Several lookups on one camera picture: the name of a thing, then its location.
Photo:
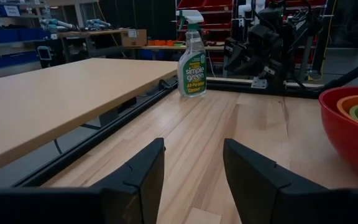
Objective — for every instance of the simple green spray bottle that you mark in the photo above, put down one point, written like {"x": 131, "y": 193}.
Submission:
{"x": 193, "y": 71}

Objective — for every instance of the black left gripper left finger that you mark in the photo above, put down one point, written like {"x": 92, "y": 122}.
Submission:
{"x": 129, "y": 199}

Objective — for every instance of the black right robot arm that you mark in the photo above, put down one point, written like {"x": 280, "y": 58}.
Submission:
{"x": 266, "y": 46}

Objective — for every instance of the wooden workbench with legs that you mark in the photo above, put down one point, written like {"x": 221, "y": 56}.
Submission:
{"x": 89, "y": 39}

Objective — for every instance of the brown cardboard box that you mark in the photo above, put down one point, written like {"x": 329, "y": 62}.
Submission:
{"x": 134, "y": 38}

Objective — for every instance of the orange cups row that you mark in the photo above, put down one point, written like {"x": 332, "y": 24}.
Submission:
{"x": 161, "y": 42}

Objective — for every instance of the large red plastic bowl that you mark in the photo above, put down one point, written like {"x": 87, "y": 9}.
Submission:
{"x": 346, "y": 140}

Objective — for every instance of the small white-framed screen device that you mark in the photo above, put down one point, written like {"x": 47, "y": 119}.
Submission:
{"x": 44, "y": 53}

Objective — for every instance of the blue bin storage shelf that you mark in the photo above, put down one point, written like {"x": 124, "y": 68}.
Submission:
{"x": 8, "y": 35}

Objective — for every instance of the white label sign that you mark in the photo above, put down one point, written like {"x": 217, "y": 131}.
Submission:
{"x": 11, "y": 10}

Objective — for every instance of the light wood neighbouring table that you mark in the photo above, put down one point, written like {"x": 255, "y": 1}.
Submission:
{"x": 57, "y": 93}

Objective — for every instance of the teal grey robot arm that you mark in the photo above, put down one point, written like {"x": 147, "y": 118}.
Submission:
{"x": 56, "y": 24}
{"x": 97, "y": 24}

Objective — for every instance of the black diagonal frame bar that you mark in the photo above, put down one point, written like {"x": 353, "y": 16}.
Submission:
{"x": 353, "y": 73}

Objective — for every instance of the orange plastic bowl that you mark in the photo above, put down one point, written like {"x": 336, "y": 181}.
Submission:
{"x": 345, "y": 104}

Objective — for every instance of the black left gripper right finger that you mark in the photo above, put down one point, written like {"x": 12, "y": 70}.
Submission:
{"x": 269, "y": 196}

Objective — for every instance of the red bin storage rack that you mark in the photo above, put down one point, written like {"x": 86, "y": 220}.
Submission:
{"x": 211, "y": 18}

